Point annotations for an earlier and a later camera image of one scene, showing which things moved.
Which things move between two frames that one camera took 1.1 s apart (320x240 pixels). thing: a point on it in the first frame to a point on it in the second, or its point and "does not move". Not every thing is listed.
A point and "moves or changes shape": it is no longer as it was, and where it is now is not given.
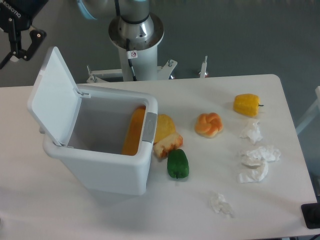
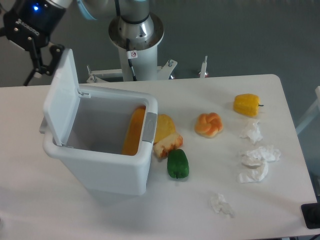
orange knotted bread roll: [209, 125] does not move
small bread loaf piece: [162, 147] does not move
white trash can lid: [54, 100] moves or changes shape
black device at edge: [311, 213] does not move
